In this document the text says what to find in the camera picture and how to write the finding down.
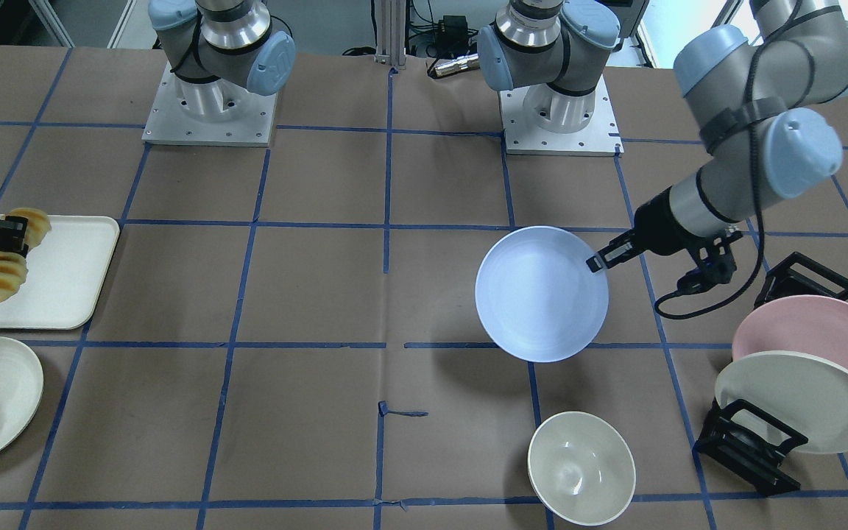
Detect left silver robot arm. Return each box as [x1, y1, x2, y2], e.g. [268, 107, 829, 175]
[477, 1, 848, 272]

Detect cream bowl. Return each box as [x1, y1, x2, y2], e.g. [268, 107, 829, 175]
[527, 411, 638, 526]

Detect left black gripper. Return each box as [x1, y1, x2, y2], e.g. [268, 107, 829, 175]
[586, 188, 704, 274]

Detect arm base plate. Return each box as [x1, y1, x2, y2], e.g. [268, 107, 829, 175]
[498, 77, 625, 157]
[142, 64, 278, 148]

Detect blue plate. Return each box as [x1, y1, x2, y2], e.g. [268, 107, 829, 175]
[475, 226, 610, 363]

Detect white rectangular tray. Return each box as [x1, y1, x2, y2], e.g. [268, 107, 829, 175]
[0, 216, 120, 330]

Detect pink plate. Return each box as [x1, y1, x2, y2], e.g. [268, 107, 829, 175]
[732, 295, 848, 369]

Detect black dish rack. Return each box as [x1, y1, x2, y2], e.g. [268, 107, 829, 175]
[694, 252, 848, 496]

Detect cream plate in rack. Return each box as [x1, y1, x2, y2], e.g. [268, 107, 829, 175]
[715, 351, 848, 455]

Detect yellow spiral bread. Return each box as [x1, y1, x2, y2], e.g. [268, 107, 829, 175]
[0, 208, 52, 302]

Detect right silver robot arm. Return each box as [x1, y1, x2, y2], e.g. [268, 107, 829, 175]
[0, 1, 296, 256]

